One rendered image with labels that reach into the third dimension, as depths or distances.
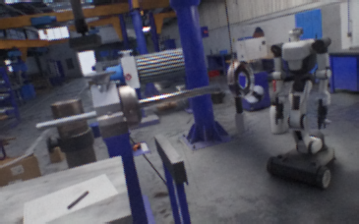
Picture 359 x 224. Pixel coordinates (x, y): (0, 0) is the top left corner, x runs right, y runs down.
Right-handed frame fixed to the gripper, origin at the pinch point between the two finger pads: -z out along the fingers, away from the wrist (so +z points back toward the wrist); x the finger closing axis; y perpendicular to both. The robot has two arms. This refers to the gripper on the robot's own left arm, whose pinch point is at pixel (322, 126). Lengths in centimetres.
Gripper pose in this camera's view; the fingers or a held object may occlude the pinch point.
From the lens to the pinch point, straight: 290.7
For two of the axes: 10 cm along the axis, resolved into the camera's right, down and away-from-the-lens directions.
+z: -0.2, -10.0, -1.0
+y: 6.6, 0.6, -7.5
